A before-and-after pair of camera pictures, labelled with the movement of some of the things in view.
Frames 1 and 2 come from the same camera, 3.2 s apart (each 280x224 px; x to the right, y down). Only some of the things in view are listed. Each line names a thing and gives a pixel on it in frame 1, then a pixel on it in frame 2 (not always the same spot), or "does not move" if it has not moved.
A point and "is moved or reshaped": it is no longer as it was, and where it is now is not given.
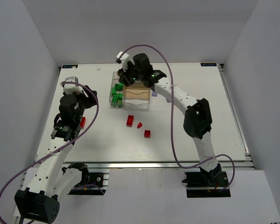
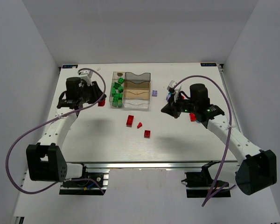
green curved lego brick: [113, 91] does not move
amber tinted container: [136, 91] does not move
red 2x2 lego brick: [147, 134] does not move
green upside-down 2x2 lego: [119, 87] is moved or reshaped
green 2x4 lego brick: [115, 96] does not move
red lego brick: [82, 122] -> [102, 103]
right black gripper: [125, 78] -> [175, 105]
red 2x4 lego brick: [129, 121] does not move
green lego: [119, 103] does not move
